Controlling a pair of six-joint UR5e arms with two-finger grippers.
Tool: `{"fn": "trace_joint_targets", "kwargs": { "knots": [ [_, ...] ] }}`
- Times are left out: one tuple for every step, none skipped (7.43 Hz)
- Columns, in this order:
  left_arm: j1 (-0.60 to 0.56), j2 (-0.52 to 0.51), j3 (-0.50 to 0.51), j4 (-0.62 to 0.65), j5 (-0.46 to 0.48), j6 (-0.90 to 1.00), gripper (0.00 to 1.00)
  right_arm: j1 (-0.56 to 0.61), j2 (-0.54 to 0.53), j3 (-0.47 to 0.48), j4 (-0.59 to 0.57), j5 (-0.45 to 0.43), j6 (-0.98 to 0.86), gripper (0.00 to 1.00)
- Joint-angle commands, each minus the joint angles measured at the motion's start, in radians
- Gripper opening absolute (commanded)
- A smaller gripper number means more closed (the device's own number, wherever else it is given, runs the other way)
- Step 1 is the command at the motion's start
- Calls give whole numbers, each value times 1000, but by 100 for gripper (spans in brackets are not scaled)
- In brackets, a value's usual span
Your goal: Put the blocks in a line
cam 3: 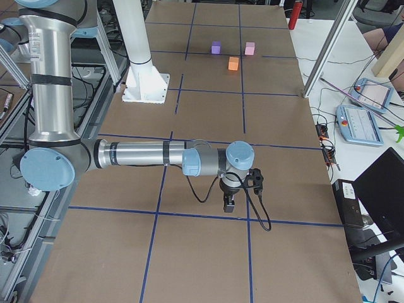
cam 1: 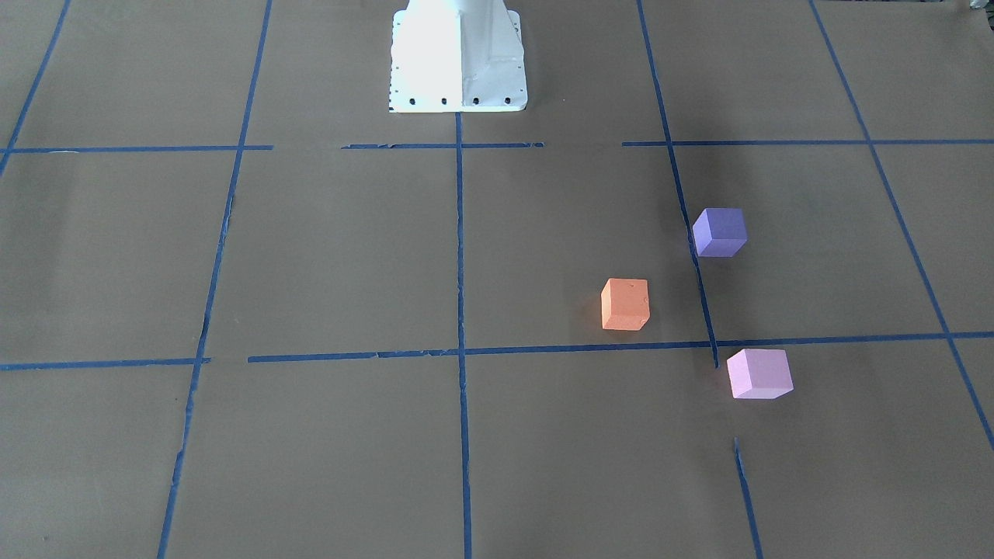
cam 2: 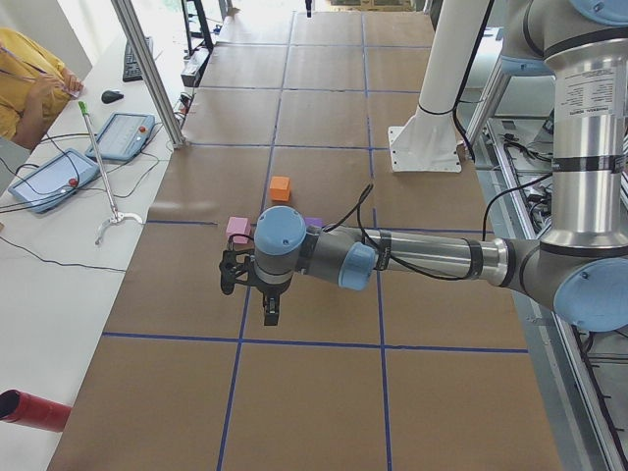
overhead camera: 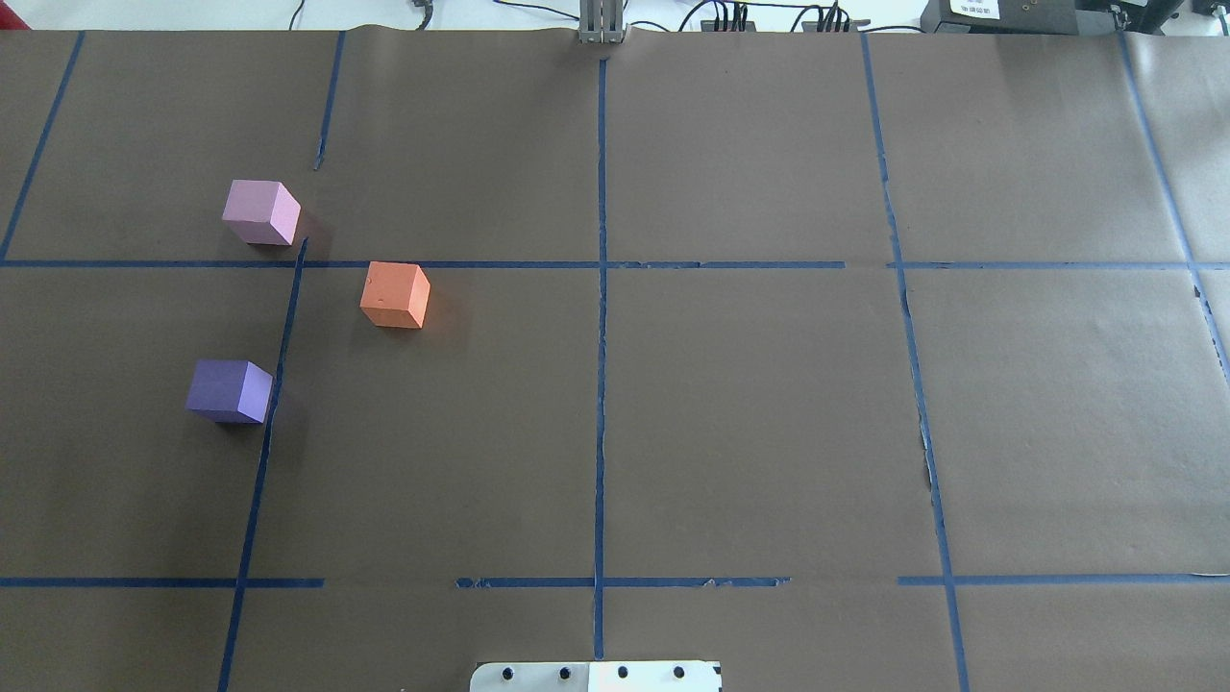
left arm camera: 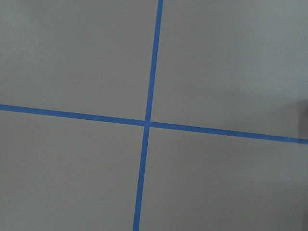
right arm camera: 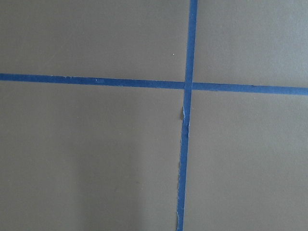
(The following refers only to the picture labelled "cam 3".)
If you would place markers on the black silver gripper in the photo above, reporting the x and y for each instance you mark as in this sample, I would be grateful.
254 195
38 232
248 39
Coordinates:
228 190

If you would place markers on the near blue teach pendant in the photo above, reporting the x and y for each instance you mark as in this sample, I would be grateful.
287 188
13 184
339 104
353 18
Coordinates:
358 126

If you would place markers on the green plastic clip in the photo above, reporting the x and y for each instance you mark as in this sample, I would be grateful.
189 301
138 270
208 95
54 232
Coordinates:
400 131

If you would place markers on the seated person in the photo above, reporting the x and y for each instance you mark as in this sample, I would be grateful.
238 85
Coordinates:
379 38

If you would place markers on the red bottle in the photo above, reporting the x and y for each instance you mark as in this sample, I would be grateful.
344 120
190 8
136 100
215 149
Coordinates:
294 16

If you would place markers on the orange black power strip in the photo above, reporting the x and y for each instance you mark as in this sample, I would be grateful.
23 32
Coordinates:
327 146

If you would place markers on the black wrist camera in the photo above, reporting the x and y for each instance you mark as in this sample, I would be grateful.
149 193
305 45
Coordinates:
255 181

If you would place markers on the aluminium frame post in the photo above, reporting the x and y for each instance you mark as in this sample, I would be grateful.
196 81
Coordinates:
333 36

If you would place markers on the wooden beam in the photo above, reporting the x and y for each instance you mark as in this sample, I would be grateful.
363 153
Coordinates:
390 58

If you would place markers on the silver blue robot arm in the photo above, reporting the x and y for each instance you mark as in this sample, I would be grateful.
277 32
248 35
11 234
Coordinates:
57 154

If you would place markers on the black computer box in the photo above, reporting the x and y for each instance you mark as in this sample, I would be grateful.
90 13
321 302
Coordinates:
348 204

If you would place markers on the orange foam block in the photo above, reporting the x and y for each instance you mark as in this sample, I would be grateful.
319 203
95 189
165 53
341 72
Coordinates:
233 64

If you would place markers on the black monitor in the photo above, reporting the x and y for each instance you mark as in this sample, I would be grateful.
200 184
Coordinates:
380 189

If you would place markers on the pink foam block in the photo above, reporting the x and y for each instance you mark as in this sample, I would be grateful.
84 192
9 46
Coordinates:
249 49

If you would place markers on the far blue teach pendant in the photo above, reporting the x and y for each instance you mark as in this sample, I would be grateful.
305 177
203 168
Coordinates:
374 94

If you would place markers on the purple foam block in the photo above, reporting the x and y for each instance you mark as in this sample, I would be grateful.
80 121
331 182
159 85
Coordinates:
216 47

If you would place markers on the blue teach pendant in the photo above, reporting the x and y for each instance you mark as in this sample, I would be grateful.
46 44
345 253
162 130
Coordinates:
374 94
358 126

